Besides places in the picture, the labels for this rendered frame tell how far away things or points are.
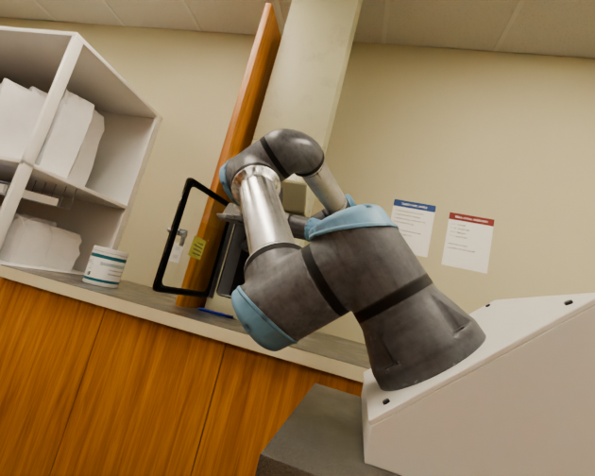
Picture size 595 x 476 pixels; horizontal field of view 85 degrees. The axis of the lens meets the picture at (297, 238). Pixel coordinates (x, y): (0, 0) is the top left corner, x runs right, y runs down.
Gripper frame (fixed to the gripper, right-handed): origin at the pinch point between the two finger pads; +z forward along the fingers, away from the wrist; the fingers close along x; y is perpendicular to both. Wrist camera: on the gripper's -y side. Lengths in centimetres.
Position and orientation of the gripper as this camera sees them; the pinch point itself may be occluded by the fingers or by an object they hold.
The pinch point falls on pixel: (219, 217)
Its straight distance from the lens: 114.9
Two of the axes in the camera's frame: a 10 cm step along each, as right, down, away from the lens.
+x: -1.8, -2.1, -9.6
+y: 2.4, -9.6, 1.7
